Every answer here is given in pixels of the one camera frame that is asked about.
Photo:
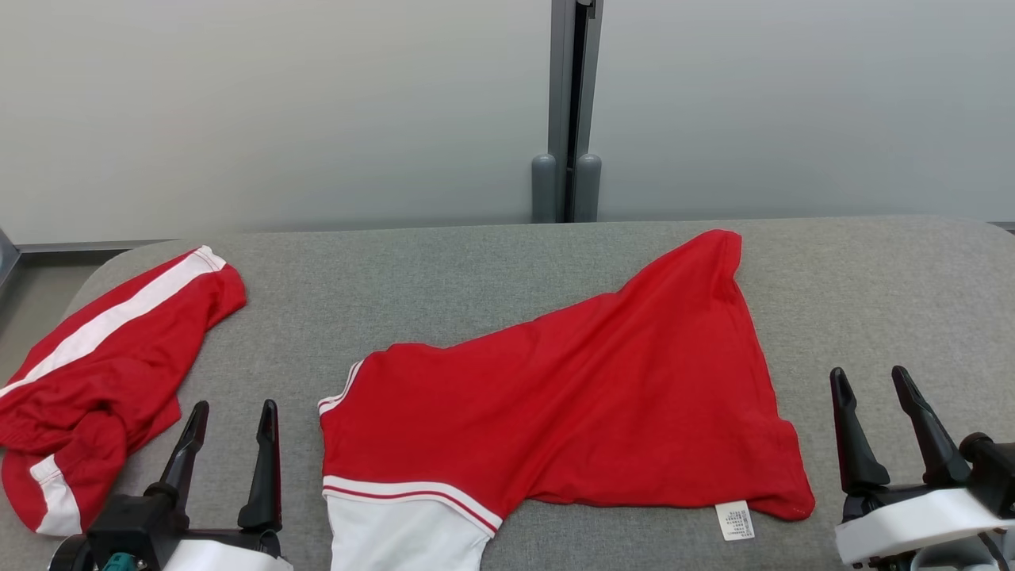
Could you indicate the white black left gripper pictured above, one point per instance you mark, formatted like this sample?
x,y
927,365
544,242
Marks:
x,y
230,555

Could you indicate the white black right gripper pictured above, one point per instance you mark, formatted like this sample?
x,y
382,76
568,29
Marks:
x,y
912,527

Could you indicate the red shorts with white stripe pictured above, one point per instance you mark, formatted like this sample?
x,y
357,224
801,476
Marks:
x,y
103,381

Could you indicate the red shirt with white sleeves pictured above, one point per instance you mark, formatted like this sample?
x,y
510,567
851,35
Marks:
x,y
595,396

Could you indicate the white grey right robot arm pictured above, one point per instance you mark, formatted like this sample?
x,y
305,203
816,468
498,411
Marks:
x,y
951,555

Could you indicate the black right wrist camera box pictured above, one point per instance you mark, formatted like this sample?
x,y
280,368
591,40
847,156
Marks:
x,y
991,476

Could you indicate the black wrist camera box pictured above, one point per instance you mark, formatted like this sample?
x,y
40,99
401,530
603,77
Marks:
x,y
991,476
135,523

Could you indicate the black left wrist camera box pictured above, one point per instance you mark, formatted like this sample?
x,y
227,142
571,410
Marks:
x,y
135,523

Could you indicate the grey floor rail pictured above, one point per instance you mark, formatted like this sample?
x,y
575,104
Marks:
x,y
79,247

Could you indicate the grey cylindrical post foot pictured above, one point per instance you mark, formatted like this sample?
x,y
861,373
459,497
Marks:
x,y
544,190
587,190

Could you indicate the grey vertical partition post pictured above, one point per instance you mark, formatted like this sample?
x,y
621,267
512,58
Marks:
x,y
560,79

